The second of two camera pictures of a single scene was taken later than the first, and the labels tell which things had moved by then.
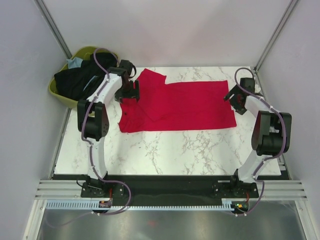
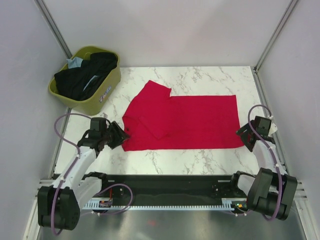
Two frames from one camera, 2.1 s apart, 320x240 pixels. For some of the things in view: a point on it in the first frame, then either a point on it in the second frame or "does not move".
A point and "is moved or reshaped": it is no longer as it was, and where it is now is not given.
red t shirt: x=162 y=107 is moved or reshaped
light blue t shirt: x=76 y=62 does not move
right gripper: x=235 y=90 to x=241 y=130
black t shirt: x=77 y=83 does not move
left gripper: x=119 y=96 to x=119 y=136
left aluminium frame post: x=49 y=19 does not move
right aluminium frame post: x=290 y=8 does not move
